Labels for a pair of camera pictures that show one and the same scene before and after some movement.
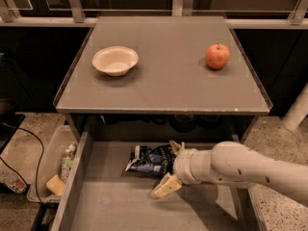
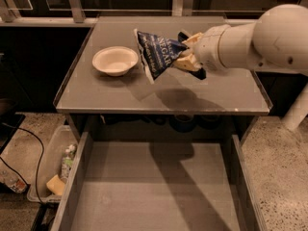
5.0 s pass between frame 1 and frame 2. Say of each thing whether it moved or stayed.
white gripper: moved
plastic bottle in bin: stayed
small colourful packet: stayed
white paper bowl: stayed
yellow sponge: stayed
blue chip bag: moved
